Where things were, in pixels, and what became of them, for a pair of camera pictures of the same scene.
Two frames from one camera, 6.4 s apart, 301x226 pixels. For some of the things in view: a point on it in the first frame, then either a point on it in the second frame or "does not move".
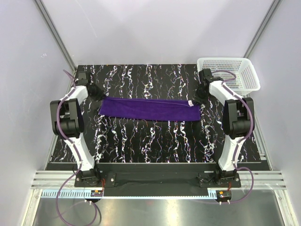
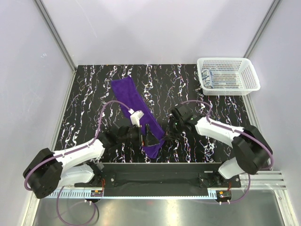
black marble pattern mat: x=146 y=141 does not move
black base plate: x=158 y=175 does not move
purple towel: x=149 y=109 -> x=130 y=94
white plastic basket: x=247 y=79 does not move
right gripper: x=195 y=98 -> x=169 y=134
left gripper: x=100 y=95 -> x=148 y=140
